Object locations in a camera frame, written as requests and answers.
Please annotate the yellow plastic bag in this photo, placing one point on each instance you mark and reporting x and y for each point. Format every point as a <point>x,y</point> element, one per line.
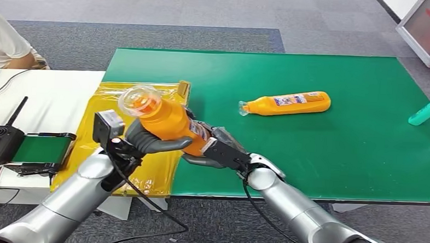
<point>90,144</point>

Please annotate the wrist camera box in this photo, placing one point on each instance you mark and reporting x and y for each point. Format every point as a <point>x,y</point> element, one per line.
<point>228,154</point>
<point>107,126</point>

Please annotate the person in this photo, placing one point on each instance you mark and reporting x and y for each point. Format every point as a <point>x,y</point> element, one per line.
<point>4,42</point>

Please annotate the white table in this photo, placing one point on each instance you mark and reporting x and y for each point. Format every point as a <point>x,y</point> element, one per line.
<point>52,102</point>

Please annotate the green table mat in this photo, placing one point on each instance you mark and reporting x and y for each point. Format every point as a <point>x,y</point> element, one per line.
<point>308,153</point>

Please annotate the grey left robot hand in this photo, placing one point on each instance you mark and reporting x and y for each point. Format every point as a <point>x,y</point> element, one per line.
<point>145,143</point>

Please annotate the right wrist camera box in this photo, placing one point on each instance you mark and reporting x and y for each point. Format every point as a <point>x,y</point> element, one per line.
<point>228,154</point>

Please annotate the black radio box with antenna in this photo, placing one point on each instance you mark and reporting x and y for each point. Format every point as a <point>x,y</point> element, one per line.
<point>0,144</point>

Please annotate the small green belt conveyor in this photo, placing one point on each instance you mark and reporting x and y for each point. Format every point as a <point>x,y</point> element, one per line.
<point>39,150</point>

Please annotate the red and white sign board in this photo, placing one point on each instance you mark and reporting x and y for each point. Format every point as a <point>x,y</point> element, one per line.
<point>427,28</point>

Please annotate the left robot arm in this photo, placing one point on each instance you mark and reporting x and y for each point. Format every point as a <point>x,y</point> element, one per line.
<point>66,205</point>

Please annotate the teal plastic bottle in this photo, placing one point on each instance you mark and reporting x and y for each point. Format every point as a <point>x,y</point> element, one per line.
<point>427,110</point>

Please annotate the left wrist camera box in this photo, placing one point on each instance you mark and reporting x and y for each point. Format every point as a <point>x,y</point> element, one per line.
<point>107,126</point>

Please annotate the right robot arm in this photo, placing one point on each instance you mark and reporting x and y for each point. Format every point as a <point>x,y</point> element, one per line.
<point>305,215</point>

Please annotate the orange detergent bottle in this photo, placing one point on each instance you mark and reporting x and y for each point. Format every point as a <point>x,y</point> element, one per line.
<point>167,122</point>
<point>292,104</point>

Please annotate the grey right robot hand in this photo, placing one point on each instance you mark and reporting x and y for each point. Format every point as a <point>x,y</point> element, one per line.
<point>228,137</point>

